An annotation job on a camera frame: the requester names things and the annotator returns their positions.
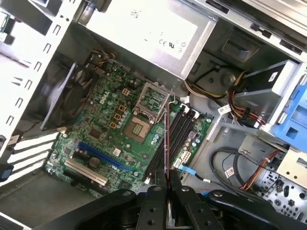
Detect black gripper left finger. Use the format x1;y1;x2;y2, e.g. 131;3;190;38
31;169;168;230

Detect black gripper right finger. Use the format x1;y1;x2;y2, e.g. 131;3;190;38
170;168;283;230

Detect RAM memory stick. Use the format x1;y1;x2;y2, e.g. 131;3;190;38
165;102;176;227

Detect blue expansion slot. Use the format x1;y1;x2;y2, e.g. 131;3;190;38
77;141;135;172

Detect white expansion slot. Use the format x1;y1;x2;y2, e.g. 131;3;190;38
64;159;108;187

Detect CPU socket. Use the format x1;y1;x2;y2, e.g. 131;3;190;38
124;116;154;144

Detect green motherboard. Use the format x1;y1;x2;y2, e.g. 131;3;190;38
47;61;214;199

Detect metal socket cover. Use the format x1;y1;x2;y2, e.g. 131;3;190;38
131;82;171;120

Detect blue plastic drive latch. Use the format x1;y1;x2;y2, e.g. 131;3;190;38
278;74;307;146

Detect black case fan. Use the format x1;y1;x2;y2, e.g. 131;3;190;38
40;61;98;131

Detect grey metal drive bay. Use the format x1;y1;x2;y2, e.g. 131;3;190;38
211;59;307;187

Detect grey power supply unit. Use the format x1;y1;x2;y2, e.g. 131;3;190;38
76;0;219;81

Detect black open PC case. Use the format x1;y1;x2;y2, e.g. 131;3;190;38
0;0;307;230

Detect green graphics card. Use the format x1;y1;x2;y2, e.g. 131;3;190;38
0;11;12;43

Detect blue data cable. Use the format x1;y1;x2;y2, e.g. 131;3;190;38
177;164;201;175

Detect black data cable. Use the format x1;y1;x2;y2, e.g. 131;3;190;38
209;146;267;192

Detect thin orange wire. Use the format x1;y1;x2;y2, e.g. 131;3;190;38
241;149;282;190

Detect coloured drive power wires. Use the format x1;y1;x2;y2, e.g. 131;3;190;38
227;87;268;129

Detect thin wire locking lever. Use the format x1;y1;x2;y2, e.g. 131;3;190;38
165;89;177;106

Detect pale power supply wires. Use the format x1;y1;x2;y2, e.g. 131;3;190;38
183;71;231;99

